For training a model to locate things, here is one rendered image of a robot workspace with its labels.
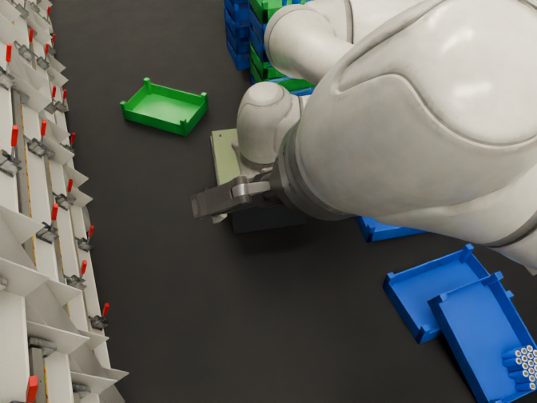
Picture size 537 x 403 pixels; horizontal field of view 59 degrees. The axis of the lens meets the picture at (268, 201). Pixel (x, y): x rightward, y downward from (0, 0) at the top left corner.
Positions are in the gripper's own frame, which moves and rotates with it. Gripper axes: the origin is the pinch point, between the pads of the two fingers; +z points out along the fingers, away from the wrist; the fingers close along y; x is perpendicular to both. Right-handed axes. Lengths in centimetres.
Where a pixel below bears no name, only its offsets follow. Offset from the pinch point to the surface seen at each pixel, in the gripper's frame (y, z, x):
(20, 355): 32.6, 9.9, 13.1
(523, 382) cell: -72, 52, 52
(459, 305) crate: -65, 62, 32
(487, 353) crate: -68, 58, 45
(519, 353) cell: -72, 51, 45
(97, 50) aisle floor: 25, 179, -105
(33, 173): 37, 54, -20
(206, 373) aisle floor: 6, 77, 36
